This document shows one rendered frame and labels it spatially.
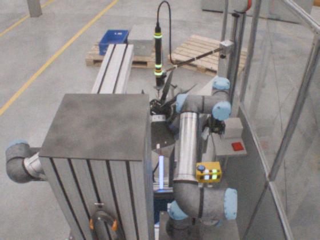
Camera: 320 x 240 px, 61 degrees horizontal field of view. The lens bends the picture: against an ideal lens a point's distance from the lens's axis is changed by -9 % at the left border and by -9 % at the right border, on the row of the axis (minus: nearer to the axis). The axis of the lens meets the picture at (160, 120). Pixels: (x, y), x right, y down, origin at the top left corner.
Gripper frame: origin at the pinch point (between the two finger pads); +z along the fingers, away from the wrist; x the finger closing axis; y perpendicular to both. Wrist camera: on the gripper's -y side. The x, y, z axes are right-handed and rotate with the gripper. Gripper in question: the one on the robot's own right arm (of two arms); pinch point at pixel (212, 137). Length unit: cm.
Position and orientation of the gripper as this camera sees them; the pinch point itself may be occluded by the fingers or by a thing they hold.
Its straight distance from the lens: 151.3
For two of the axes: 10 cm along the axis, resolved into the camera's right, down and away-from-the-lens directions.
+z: 0.1, 7.6, 6.5
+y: 0.4, 6.5, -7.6
